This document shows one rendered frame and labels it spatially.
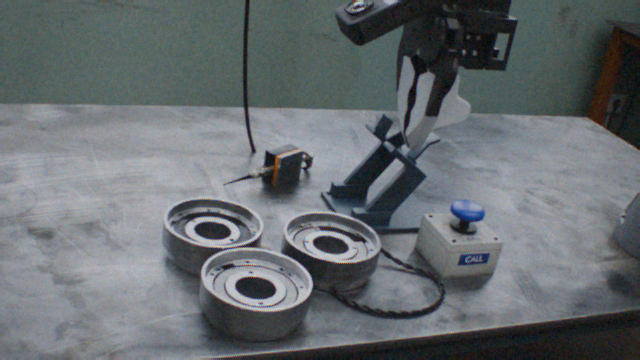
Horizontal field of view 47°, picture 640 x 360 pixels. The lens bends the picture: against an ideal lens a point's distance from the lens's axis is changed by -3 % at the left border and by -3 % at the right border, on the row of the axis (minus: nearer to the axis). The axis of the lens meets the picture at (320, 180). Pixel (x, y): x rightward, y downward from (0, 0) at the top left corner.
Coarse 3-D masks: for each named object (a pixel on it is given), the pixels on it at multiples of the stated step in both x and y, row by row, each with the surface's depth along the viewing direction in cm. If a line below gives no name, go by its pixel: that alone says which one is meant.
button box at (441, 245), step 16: (432, 224) 86; (448, 224) 86; (480, 224) 88; (416, 240) 89; (432, 240) 86; (448, 240) 83; (464, 240) 84; (480, 240) 84; (496, 240) 85; (432, 256) 86; (448, 256) 83; (464, 256) 84; (480, 256) 84; (496, 256) 85; (448, 272) 84; (464, 272) 85; (480, 272) 86
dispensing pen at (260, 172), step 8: (272, 152) 97; (280, 152) 98; (288, 152) 99; (304, 152) 103; (264, 160) 98; (272, 160) 97; (304, 160) 102; (312, 160) 103; (264, 168) 96; (272, 168) 97; (248, 176) 94; (256, 176) 95; (264, 176) 99; (272, 176) 98; (224, 184) 92
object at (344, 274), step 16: (288, 224) 81; (304, 224) 84; (320, 224) 85; (336, 224) 85; (352, 224) 85; (288, 240) 78; (304, 240) 81; (320, 240) 83; (336, 240) 83; (368, 240) 83; (288, 256) 78; (304, 256) 77; (320, 256) 79; (336, 256) 79; (352, 256) 80; (368, 256) 78; (320, 272) 77; (336, 272) 76; (352, 272) 77; (368, 272) 79; (320, 288) 78; (336, 288) 78; (352, 288) 79
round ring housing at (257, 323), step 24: (216, 264) 73; (240, 264) 75; (264, 264) 75; (288, 264) 75; (240, 288) 73; (264, 288) 74; (216, 312) 68; (240, 312) 66; (264, 312) 66; (288, 312) 68; (240, 336) 68; (264, 336) 69
